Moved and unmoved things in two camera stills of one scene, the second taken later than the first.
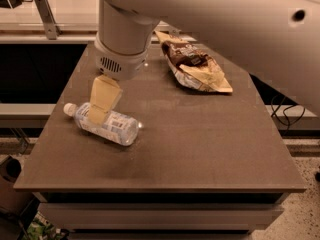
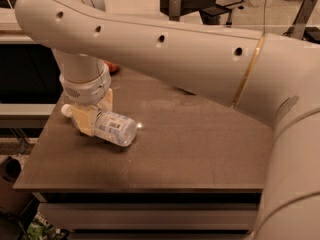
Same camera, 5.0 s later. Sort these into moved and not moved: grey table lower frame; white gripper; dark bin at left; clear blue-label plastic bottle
Moved: white gripper
Not moved: dark bin at left; grey table lower frame; clear blue-label plastic bottle
